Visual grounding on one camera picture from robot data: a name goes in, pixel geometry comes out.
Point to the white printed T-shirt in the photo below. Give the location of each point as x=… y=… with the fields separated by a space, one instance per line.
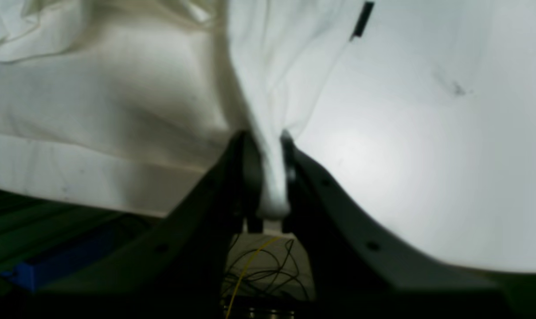
x=125 y=104

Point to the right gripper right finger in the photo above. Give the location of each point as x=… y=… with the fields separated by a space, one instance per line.
x=361 y=270

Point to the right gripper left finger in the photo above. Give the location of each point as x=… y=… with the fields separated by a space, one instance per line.
x=175 y=270

